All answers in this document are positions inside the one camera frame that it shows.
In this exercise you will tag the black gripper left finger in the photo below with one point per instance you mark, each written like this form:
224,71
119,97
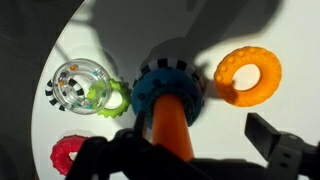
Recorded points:
133,156

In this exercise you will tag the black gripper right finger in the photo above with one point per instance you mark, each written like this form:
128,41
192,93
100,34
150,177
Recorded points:
286,150

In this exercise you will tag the orange post with checkered base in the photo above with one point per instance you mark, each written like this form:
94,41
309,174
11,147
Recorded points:
171,130

